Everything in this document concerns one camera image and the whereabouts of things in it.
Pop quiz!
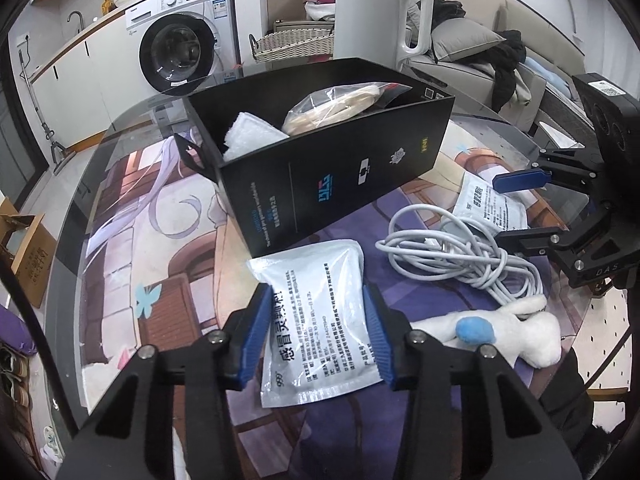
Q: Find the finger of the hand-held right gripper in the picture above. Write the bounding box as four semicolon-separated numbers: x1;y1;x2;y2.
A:
496;210;618;271
492;146;601;195

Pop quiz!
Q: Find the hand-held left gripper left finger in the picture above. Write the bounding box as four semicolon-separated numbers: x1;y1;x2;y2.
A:
55;282;275;480

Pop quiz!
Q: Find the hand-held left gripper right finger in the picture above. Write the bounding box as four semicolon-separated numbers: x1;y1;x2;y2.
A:
362;282;583;480

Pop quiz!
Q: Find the white medicine packet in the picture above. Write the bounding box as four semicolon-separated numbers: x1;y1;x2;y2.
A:
452;172;529;235
248;239;387;408

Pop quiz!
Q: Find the white plush toy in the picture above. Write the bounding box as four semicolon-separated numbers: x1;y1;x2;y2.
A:
415;294;563;368

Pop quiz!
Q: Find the black cardboard box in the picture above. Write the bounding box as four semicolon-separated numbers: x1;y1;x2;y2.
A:
182;57;456;257

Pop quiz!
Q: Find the clear zip bag with cords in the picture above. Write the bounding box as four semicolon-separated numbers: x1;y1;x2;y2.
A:
281;81;401;136

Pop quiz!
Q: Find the person's right forearm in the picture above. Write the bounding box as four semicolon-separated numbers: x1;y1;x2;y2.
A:
537;345;636;480

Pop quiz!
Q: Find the printed desk mat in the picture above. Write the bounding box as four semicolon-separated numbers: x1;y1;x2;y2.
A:
82;115;596;480

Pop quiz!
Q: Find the black jacket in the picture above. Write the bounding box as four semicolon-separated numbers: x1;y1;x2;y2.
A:
492;30;528;113

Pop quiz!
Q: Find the grey sofa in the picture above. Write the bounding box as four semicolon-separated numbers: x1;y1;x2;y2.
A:
407;0;601;161

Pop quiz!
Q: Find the grey pillow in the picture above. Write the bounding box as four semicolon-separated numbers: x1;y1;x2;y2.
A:
431;19;507;63

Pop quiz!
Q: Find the white electric kettle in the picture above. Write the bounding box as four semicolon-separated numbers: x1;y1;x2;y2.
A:
332;0;435;72

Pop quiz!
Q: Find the brown cardboard box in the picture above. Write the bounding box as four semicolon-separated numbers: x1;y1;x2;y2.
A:
0;195;58;308

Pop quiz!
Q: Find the purple yoga mat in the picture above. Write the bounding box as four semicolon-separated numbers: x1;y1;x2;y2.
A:
0;305;36;356

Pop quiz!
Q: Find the wicker basket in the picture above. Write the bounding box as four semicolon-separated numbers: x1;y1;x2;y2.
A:
249;30;335;63

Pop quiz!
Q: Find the mop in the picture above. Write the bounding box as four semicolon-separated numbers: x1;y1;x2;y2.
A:
17;50;68;176

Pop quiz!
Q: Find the dark glass door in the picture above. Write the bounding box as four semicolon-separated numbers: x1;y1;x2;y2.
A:
0;45;38;201

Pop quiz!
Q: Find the white washing machine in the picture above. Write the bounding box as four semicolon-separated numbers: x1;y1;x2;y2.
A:
125;0;241;95

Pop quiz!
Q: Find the white kitchen counter cabinet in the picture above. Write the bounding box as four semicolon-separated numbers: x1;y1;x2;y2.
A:
30;7;151;126

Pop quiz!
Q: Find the white cable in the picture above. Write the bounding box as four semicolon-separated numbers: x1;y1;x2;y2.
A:
375;204;543;306

